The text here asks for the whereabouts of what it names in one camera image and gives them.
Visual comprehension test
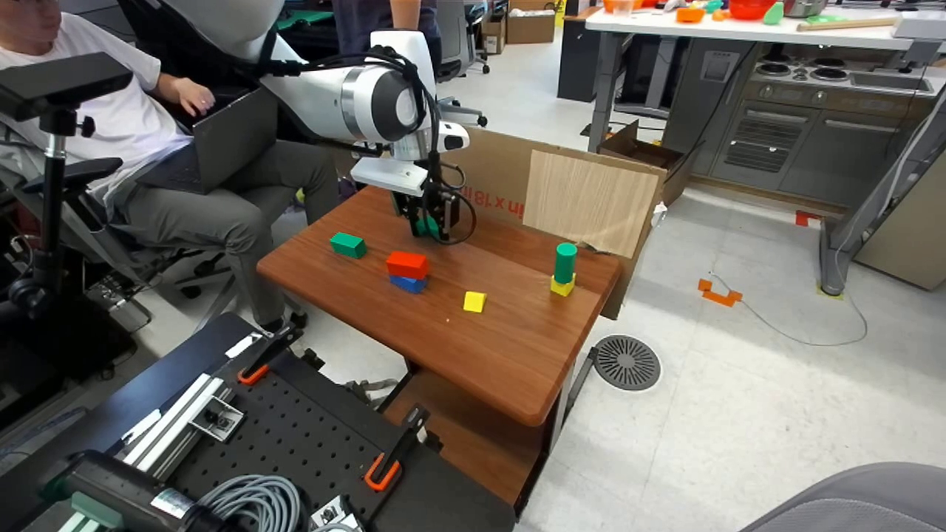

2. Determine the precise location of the green cylinder block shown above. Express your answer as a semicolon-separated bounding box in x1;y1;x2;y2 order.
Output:
552;243;580;285

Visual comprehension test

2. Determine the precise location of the yellow block under cylinder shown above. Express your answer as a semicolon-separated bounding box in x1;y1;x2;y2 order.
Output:
549;274;577;298

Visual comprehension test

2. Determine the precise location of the yellow cube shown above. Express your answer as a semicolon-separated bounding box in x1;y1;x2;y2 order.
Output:
460;289;487;314

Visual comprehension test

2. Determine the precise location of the standing person in dark clothes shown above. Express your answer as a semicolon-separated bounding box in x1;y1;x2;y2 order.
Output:
332;0;441;64

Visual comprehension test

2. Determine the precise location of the orange floor object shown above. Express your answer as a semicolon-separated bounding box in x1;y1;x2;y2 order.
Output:
697;277;741;308

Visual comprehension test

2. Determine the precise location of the grey floor cable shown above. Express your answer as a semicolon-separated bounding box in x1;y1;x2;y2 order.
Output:
709;271;873;348

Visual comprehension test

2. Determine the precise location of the grey coiled cable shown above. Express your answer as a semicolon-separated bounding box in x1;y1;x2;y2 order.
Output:
196;474;305;532

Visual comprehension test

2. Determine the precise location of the toy kitchen cabinet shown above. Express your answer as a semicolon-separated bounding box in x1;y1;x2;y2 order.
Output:
661;41;941;209

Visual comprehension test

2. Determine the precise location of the blue block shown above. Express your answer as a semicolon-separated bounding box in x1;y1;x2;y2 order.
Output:
391;274;425;295

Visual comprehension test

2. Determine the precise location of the orange handled clamp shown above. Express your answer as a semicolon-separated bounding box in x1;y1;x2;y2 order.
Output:
236;314;308;387
361;406;429;493

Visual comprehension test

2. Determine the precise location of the white workbench table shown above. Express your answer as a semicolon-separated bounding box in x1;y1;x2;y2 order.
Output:
588;13;942;295

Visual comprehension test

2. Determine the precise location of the orange handled clamp far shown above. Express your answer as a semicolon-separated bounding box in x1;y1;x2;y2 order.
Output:
236;314;308;387

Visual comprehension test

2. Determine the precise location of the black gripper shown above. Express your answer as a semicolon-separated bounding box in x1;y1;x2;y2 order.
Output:
392;186;457;243

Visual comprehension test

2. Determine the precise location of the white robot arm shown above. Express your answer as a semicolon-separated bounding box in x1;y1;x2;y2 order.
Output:
118;0;469;243

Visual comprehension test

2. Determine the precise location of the red block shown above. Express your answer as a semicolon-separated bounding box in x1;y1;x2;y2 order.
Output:
387;251;429;277

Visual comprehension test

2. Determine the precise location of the wooden side table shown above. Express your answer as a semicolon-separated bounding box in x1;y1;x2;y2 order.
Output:
261;189;620;508

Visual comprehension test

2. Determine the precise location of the green rectangular block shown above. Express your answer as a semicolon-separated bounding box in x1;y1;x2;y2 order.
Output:
332;231;367;261

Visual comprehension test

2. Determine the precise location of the aluminium extrusion rail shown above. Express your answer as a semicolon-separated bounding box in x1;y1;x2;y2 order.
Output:
118;373;242;480

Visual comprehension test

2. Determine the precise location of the brown cardboard box far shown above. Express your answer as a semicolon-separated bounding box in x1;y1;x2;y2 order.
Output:
506;0;559;45

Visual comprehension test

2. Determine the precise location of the seated person in white shirt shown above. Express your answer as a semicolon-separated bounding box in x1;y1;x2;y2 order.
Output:
0;0;336;332

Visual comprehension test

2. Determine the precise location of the orange handled clamp near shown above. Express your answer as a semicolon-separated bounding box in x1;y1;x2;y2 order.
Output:
361;406;429;493

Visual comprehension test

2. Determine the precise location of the round floor drain cover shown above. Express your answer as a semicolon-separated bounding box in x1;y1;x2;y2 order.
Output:
592;333;660;391

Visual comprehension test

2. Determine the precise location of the grey chair corner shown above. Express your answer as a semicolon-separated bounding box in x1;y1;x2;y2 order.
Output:
738;461;946;532

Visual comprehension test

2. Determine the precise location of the green curved block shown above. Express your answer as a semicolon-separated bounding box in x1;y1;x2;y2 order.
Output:
413;212;443;240

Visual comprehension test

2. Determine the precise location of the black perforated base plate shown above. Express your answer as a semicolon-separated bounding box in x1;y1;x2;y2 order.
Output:
0;311;520;532

